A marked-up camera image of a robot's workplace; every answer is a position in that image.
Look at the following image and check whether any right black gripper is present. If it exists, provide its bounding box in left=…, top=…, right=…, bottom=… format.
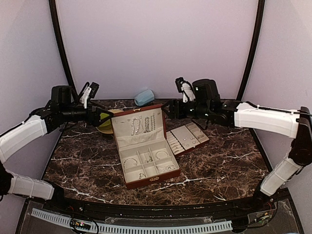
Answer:
left=161, top=98, right=211, bottom=119

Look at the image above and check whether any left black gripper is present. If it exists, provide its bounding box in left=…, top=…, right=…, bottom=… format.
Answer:
left=60, top=99, right=114, bottom=127

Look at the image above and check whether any small red jewelry tray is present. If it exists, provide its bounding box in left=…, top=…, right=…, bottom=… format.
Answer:
left=166, top=122, right=209, bottom=156

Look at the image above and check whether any large red jewelry box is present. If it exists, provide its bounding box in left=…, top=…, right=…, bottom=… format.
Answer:
left=111, top=104, right=181, bottom=190

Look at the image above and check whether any silver link bracelet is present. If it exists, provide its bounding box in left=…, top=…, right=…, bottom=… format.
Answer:
left=123, top=157, right=138, bottom=169

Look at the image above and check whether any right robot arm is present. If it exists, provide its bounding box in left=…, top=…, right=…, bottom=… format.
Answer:
left=163, top=77, right=312, bottom=212

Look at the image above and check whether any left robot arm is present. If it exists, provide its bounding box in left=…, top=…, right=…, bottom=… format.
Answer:
left=0, top=82, right=114, bottom=213

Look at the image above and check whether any beige plate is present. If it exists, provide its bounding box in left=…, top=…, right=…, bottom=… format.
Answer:
left=96, top=109, right=127, bottom=135

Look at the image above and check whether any green bowl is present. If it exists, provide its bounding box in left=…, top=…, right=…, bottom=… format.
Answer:
left=98, top=113, right=113, bottom=127

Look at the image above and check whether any light blue faceted cup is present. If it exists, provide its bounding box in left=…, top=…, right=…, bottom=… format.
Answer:
left=134, top=89, right=155, bottom=106

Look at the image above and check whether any chunky pearl necklace in lid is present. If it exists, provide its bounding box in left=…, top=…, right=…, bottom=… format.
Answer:
left=130, top=117, right=140, bottom=136

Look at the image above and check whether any white cable duct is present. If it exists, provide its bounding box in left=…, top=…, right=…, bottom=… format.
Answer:
left=31, top=208, right=233, bottom=234

